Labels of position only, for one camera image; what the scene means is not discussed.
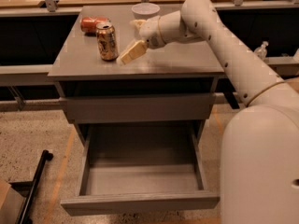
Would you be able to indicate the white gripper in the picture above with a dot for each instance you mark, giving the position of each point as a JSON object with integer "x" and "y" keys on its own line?
{"x": 149, "y": 31}

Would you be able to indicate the gold orange soda can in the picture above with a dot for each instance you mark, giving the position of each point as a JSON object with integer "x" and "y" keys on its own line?
{"x": 106, "y": 40}

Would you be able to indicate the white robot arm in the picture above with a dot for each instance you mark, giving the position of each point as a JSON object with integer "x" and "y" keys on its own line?
{"x": 260, "y": 144}

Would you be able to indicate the red orange lying can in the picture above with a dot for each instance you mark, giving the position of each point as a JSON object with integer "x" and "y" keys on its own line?
{"x": 88, "y": 24}

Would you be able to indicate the closed grey top drawer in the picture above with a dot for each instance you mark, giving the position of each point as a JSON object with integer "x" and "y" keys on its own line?
{"x": 116, "y": 109}

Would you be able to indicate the grey drawer cabinet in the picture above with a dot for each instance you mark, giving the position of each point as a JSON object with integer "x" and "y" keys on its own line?
{"x": 79, "y": 71}

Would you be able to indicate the open grey middle drawer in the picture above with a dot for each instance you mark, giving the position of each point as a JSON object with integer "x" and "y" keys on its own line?
{"x": 140, "y": 167}

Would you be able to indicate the white ceramic bowl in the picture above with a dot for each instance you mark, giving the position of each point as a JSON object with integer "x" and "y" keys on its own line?
{"x": 145, "y": 10}

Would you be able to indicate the clear sanitizer pump bottle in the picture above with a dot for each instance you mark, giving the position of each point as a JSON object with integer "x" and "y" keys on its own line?
{"x": 261, "y": 51}

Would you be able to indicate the cardboard box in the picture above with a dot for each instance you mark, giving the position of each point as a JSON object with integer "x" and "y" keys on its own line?
{"x": 10, "y": 203}

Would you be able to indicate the grey metal rail shelf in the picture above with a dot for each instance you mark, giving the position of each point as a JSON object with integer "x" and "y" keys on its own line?
{"x": 37, "y": 75}

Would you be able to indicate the black cart frame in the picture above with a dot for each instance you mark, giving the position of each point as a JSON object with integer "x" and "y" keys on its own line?
{"x": 27, "y": 189}

